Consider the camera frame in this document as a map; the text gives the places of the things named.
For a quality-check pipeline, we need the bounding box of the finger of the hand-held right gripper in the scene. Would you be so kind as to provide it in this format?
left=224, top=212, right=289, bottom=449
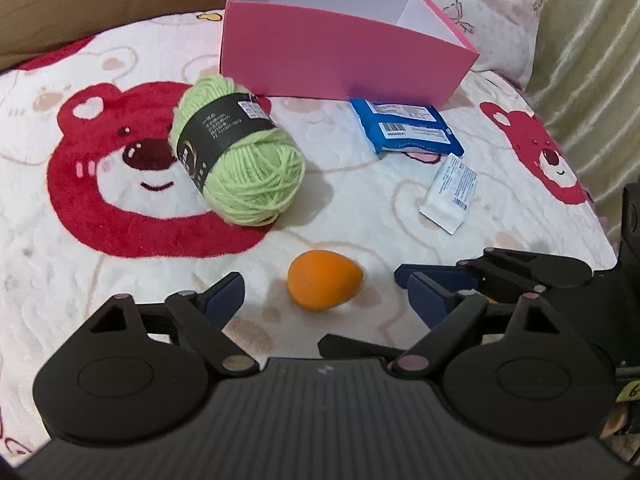
left=317, top=333, right=417, bottom=362
left=394, top=247, right=594, bottom=294

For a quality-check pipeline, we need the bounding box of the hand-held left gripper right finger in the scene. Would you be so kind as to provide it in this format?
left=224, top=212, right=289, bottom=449
left=389, top=271, right=566, bottom=377

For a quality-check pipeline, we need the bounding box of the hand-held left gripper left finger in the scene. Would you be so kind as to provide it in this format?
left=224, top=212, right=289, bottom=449
left=87, top=272, right=260, bottom=377

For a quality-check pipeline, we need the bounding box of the orange makeup sponge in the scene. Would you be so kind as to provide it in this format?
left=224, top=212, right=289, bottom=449
left=286, top=250, right=365, bottom=311

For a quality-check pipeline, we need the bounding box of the white small packet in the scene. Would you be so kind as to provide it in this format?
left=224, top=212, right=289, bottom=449
left=419, top=154, right=478, bottom=234

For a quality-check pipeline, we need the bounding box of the blue wet wipes packet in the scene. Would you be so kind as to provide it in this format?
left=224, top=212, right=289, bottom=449
left=349, top=98, right=466, bottom=157

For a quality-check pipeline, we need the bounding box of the pink cardboard box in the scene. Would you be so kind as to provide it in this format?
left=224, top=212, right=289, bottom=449
left=220, top=0, right=480, bottom=107

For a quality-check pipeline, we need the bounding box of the person's right hand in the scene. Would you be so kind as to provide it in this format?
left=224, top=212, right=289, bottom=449
left=601, top=401, right=632, bottom=441

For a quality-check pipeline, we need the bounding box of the bear printed blanket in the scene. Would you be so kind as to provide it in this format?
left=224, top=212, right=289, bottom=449
left=0, top=7, right=620, bottom=466

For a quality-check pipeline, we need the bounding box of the green yarn ball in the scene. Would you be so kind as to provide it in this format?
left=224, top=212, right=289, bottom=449
left=170, top=72, right=307, bottom=227

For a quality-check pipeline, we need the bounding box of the pale green satin cloth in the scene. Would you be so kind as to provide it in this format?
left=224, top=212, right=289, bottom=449
left=522, top=0, right=640, bottom=241

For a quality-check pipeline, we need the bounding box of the pink floral pillow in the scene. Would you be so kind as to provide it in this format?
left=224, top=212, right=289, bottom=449
left=320, top=0, right=546, bottom=88

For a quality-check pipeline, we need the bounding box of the brown pillow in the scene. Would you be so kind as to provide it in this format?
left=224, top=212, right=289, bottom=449
left=0, top=0, right=230, bottom=72

